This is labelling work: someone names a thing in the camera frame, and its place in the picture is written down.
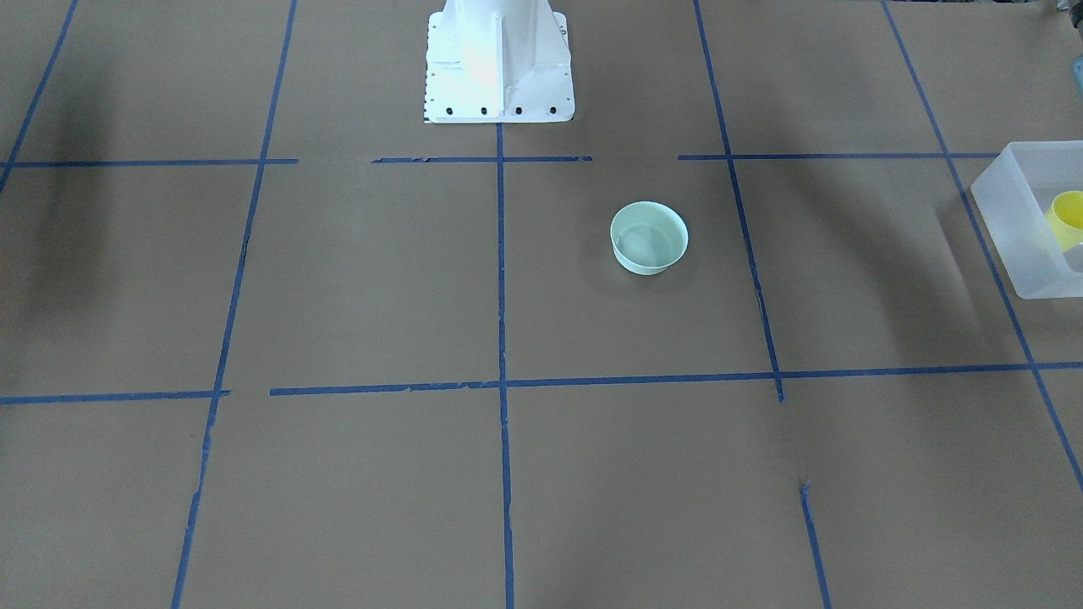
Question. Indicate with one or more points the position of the mint green bowl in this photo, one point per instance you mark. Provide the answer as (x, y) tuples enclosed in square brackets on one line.
[(648, 237)]

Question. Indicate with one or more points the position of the yellow plastic cup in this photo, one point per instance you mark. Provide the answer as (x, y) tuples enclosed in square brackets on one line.
[(1064, 217)]

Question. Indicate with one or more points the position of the translucent plastic bin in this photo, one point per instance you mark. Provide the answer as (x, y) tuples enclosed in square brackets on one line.
[(1013, 193)]

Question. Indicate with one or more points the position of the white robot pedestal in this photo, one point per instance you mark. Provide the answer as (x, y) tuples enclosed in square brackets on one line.
[(498, 62)]

